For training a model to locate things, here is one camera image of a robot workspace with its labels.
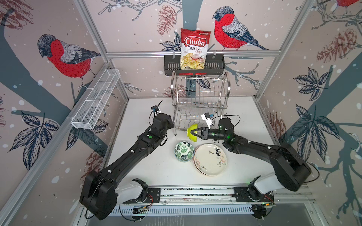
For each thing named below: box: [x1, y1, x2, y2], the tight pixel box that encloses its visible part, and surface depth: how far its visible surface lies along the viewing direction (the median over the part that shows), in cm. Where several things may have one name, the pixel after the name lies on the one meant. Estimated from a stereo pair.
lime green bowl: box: [186, 123, 198, 143], surface depth 79 cm
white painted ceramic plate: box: [193, 143, 228, 177], surface depth 85 cm
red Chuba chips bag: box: [180, 28, 212, 70], surface depth 86 cm
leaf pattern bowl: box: [173, 141, 195, 162], surface depth 87 cm
